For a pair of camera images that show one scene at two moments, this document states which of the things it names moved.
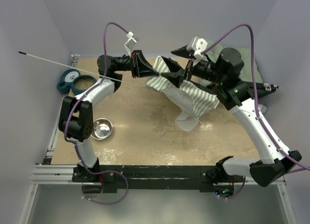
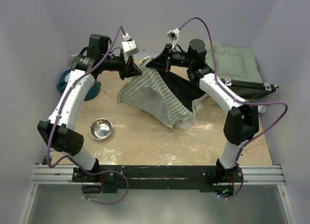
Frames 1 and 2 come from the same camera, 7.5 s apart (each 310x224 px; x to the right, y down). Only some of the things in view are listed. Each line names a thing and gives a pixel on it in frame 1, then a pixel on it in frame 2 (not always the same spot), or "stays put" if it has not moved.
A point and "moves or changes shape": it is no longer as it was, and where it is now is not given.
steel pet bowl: [102, 128] stays put
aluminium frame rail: [62, 174] stays put
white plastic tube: [263, 109] stays put
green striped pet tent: [190, 100] moves or changes shape
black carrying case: [262, 88] stays put
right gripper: [183, 52] → [162, 61]
